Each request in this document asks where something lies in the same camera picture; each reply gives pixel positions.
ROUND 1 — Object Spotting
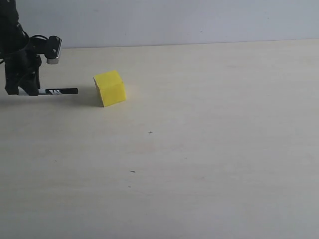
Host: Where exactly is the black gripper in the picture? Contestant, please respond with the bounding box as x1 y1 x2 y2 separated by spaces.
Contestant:
0 0 47 96

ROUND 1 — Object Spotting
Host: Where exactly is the black and white marker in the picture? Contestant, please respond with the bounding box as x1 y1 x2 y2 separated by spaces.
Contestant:
19 87 79 97

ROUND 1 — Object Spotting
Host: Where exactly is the yellow cube block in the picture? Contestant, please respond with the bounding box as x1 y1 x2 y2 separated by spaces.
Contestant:
93 70 126 107

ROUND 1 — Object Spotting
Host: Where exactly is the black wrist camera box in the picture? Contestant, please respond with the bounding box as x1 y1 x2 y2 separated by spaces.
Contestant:
45 36 62 65

